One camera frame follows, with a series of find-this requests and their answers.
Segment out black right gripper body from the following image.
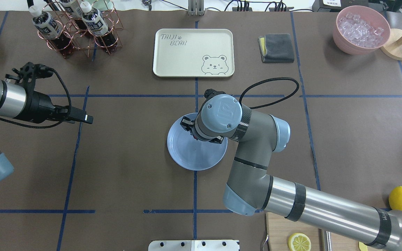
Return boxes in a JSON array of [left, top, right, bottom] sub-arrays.
[[189, 120, 222, 144]]

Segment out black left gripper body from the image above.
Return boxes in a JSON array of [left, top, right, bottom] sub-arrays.
[[27, 92, 69, 124]]

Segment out blue plate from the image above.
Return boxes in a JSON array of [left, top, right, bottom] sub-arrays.
[[166, 116, 228, 170]]

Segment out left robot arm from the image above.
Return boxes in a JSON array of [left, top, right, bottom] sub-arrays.
[[0, 80, 94, 181]]

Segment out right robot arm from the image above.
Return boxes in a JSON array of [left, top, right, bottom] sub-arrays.
[[196, 91, 402, 250]]

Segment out cream bear tray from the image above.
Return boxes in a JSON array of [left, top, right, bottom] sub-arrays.
[[152, 28, 235, 77]]

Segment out grey folded cloth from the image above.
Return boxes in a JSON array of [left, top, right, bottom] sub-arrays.
[[258, 33, 295, 63]]

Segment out wooden cutting board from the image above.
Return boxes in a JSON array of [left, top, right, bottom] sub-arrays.
[[266, 212, 377, 251]]

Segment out lemon half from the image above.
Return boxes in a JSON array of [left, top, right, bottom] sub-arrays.
[[287, 233, 312, 251]]

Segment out steel cylinder tool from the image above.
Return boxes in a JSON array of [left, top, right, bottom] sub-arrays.
[[321, 230, 332, 251]]

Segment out pink bowl with ice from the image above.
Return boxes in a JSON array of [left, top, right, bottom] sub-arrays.
[[333, 5, 390, 55]]

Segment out yellow plastic knife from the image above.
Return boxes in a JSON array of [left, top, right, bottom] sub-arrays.
[[358, 242, 368, 251]]

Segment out yellow lemon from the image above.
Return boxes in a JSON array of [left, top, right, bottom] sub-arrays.
[[389, 186, 402, 211]]

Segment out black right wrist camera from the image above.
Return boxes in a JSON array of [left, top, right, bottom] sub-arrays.
[[204, 89, 225, 100]]

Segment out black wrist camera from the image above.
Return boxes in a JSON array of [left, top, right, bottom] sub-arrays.
[[5, 62, 54, 89], [204, 89, 225, 100]]

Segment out copper wire bottle rack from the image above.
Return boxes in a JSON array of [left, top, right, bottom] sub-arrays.
[[38, 0, 124, 59]]

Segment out aluminium frame post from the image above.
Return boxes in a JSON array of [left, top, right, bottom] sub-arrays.
[[188, 0, 205, 16]]

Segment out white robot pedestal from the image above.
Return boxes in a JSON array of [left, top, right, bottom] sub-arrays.
[[148, 239, 240, 251]]

